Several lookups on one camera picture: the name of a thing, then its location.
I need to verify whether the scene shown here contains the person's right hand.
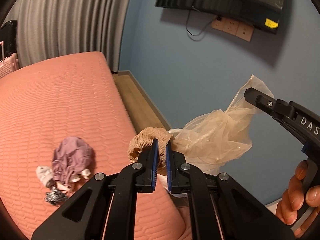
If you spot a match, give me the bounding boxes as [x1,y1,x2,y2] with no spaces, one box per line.
[276,160,320,238]

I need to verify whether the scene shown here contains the black television cable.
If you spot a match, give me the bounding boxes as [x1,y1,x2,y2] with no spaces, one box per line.
[185,9,218,42]

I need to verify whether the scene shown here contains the beige sheer mesh bag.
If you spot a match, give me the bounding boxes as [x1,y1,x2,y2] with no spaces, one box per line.
[169,75,274,175]

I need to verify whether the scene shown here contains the black suitcase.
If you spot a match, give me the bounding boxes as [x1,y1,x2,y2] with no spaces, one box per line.
[0,20,17,57]

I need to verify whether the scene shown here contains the grey pleated curtain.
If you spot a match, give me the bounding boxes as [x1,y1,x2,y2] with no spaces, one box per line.
[4,0,129,72]

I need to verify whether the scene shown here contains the white sock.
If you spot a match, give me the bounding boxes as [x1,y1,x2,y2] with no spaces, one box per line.
[36,166,91,192]

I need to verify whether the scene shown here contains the purple cloth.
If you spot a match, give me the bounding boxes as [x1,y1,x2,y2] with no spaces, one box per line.
[52,136,93,185]

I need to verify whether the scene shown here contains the tan knitted stocking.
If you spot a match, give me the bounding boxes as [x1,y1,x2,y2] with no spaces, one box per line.
[127,127,173,176]

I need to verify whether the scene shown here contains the beige wall socket panel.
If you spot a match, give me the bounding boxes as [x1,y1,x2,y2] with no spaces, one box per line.
[211,17,254,42]

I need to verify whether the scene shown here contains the yellow television sticker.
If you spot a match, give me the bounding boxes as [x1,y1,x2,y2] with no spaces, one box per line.
[265,18,279,29]

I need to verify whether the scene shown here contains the orange quilted bed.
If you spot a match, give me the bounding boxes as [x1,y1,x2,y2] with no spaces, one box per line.
[1,52,191,239]

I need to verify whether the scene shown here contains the leopard print ribbon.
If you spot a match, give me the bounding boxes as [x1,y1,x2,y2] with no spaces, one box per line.
[45,186,68,206]

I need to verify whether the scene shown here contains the white lined trash bin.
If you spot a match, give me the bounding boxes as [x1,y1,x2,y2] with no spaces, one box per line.
[161,128,191,198]

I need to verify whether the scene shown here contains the pink hard suitcase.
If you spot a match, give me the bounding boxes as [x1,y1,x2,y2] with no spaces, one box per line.
[0,41,20,78]

